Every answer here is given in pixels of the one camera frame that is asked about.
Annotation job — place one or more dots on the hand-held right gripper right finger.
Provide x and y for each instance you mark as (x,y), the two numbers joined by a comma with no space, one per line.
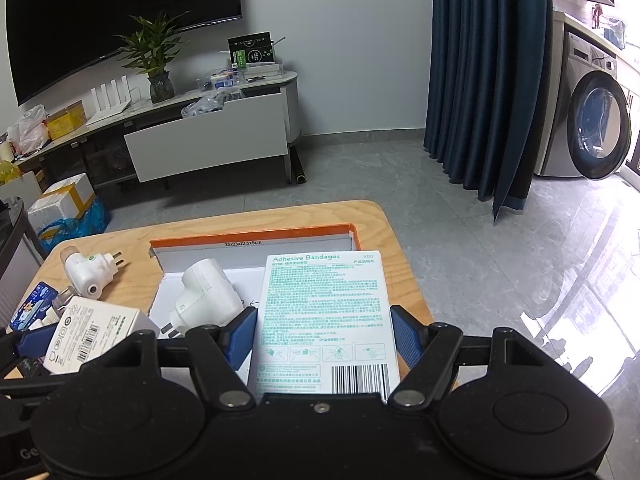
(407,335)

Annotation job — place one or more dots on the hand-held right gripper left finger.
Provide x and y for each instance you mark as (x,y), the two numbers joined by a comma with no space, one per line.
(240,337)

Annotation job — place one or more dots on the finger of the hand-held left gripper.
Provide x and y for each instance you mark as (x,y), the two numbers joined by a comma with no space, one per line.
(32,342)

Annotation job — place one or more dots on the orange cardboard box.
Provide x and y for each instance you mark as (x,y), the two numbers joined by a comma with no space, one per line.
(245,280)

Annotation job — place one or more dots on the white rectangular carton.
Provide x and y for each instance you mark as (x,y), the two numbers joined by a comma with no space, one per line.
(90,330)

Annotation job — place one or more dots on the white plug adapter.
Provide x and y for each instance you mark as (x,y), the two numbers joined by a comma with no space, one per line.
(205,290)

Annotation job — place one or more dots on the teal bandage box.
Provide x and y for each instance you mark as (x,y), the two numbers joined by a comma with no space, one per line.
(325,320)

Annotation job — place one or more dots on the white plug-in vaporizer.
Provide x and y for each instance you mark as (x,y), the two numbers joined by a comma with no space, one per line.
(90,272)

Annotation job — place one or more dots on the dark glass-top side table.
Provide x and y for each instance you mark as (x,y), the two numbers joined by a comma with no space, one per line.
(20,270)

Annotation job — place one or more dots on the blue plastic bag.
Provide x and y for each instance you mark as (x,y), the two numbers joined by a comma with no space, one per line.
(90,220)

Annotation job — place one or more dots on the white box yellow tape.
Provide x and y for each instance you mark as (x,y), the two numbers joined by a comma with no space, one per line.
(60,200)

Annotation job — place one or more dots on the black rolled mat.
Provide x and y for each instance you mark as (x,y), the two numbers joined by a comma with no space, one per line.
(299,170)

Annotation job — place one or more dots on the television cabinet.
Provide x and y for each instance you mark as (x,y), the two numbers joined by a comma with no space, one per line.
(107,157)

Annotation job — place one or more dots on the white cabinet drawer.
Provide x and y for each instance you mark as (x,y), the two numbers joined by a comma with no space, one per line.
(210,135)

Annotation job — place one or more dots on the white plastic bag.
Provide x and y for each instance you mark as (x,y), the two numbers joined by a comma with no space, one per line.
(30,132)

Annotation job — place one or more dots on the clear plastic bag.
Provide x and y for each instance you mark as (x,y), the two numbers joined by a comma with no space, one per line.
(210,102)

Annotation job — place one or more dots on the white router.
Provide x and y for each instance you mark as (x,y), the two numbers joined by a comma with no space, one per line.
(107,105)

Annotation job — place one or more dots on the blue curtain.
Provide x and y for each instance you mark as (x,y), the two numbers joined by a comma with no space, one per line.
(480,85)

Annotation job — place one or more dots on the clear acrylic organiser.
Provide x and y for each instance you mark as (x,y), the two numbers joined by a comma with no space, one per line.
(265,72)

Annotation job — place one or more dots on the washing machine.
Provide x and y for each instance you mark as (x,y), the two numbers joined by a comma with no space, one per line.
(595,125)

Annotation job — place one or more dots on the black green product box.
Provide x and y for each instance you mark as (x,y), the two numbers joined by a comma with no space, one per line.
(250,50)

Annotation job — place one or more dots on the potted plant in dark vase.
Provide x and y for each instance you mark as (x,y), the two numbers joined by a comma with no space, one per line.
(150,45)

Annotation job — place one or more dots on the black television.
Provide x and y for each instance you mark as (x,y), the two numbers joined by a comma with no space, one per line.
(100,20)

